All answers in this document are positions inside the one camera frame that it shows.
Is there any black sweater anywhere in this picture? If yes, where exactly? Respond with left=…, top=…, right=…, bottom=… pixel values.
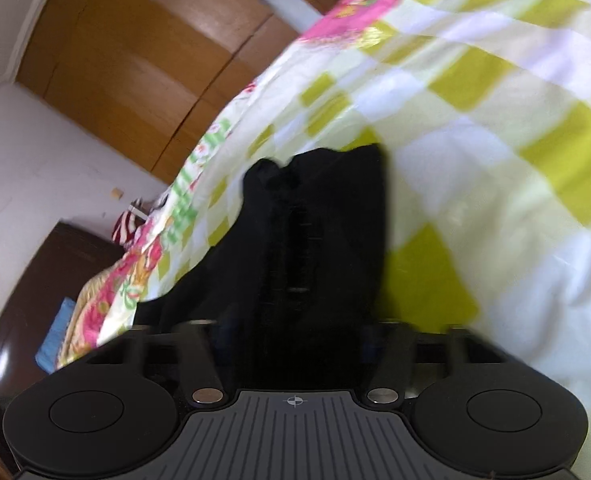
left=135, top=144, right=387, bottom=390

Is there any yellow pillow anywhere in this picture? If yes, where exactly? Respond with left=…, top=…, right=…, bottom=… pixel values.
left=56, top=264, right=116, bottom=370

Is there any red white striped cloth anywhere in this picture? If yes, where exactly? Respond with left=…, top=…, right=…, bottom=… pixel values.
left=111, top=205, right=148, bottom=248

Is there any dark wooden headboard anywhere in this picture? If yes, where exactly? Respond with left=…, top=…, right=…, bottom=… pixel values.
left=0, top=222, right=123, bottom=399

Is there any checkered bed quilt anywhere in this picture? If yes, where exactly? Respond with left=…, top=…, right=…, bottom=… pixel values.
left=54, top=0, right=591, bottom=470

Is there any wooden wardrobe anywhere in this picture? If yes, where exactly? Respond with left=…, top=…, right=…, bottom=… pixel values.
left=17, top=0, right=338, bottom=182

